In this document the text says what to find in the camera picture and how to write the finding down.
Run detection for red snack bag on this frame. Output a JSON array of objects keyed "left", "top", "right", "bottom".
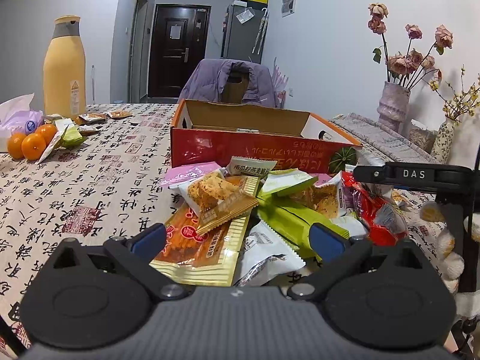
[{"left": 341, "top": 172, "right": 408, "bottom": 246}]

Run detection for dark front door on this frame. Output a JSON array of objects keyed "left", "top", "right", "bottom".
[{"left": 147, "top": 4, "right": 211, "bottom": 98}]

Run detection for white grey snack packet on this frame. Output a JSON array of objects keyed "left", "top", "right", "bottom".
[{"left": 233, "top": 220, "right": 306, "bottom": 287}]

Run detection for white cracker snack packet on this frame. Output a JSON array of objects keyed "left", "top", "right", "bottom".
[{"left": 178, "top": 170, "right": 239, "bottom": 216}]

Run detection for green white wafer packet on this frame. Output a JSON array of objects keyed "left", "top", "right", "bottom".
[{"left": 257, "top": 168, "right": 318, "bottom": 198}]

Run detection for long green snack bar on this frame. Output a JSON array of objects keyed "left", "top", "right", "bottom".
[{"left": 257, "top": 195, "right": 350, "bottom": 261}]

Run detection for wooden chair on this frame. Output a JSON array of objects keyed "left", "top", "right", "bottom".
[{"left": 220, "top": 69, "right": 250, "bottom": 104}]

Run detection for green white snack packet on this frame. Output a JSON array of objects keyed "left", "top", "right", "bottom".
[{"left": 36, "top": 119, "right": 86, "bottom": 165}]

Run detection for speckled small vase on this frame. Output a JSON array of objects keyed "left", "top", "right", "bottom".
[{"left": 430, "top": 117, "right": 457, "bottom": 164}]

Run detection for pink wafer packet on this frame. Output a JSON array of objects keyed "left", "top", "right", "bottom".
[{"left": 160, "top": 162, "right": 221, "bottom": 188}]

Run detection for yellow thermos bottle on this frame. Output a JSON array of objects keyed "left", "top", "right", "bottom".
[{"left": 42, "top": 16, "right": 86, "bottom": 118}]

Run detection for small brown snack packet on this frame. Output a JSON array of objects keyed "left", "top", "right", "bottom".
[{"left": 106, "top": 110, "right": 133, "bottom": 119}]

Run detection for gold orange stick snack pack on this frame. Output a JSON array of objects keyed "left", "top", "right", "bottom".
[{"left": 149, "top": 175, "right": 260, "bottom": 288}]

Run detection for grey refrigerator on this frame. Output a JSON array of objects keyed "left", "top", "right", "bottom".
[{"left": 220, "top": 0, "right": 269, "bottom": 63}]

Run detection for gold small snack packet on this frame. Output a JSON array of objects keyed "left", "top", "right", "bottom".
[{"left": 196, "top": 190, "right": 259, "bottom": 236}]

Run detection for folded pink table runner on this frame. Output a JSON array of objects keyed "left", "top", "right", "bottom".
[{"left": 331, "top": 113, "right": 438, "bottom": 164}]

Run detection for orange mandarin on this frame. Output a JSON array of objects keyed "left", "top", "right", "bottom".
[
  {"left": 7, "top": 133, "right": 26, "bottom": 160},
  {"left": 35, "top": 124, "right": 57, "bottom": 146},
  {"left": 21, "top": 133, "right": 47, "bottom": 161}
]

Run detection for red cardboard box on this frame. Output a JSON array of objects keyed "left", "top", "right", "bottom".
[{"left": 170, "top": 99, "right": 361, "bottom": 173}]

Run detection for dried pink roses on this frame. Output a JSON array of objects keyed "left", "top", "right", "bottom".
[{"left": 368, "top": 2, "right": 454, "bottom": 92}]

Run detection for orange mandarin left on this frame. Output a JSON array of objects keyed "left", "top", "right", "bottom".
[{"left": 7, "top": 133, "right": 26, "bottom": 160}]

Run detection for orange mandarin back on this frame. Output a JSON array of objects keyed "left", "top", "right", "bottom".
[{"left": 35, "top": 124, "right": 57, "bottom": 146}]

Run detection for purple jacket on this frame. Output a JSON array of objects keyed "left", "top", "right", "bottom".
[{"left": 178, "top": 58, "right": 280, "bottom": 108}]

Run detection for glass jar with grains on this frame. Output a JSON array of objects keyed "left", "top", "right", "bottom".
[{"left": 407, "top": 119, "right": 437, "bottom": 154}]

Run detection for orange mandarin middle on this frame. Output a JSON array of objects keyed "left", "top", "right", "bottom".
[{"left": 21, "top": 133, "right": 47, "bottom": 161}]

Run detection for patterned tablecloth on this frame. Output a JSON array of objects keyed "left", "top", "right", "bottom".
[{"left": 1, "top": 104, "right": 443, "bottom": 348}]

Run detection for pink ceramic vase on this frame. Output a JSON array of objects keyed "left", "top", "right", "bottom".
[{"left": 377, "top": 82, "right": 410, "bottom": 133}]

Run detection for purple tissue pack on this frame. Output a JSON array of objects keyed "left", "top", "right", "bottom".
[{"left": 0, "top": 94, "right": 44, "bottom": 139}]

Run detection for white pumpkin seed packet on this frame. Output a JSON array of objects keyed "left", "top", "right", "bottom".
[{"left": 226, "top": 156, "right": 277, "bottom": 178}]

